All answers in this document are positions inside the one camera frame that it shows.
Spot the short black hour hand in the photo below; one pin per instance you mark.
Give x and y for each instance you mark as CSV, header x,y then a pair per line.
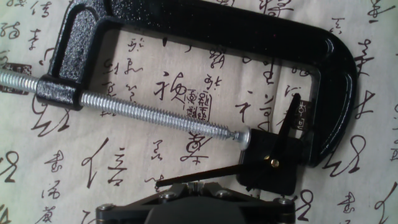
x,y
287,124

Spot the long black minute hand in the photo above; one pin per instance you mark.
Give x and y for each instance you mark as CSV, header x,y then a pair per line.
x,y
202,175

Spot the beige calligraphy print cloth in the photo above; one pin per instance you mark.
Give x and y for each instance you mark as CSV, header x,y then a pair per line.
x,y
124,161

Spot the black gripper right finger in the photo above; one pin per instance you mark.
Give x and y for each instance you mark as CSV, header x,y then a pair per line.
x,y
270,211

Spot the black square clock movement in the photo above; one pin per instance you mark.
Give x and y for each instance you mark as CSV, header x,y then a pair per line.
x,y
286,177

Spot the black C-clamp with silver screw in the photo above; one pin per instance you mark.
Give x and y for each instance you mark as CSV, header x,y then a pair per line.
x,y
248,31

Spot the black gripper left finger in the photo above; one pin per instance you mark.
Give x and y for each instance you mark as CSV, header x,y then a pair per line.
x,y
124,211

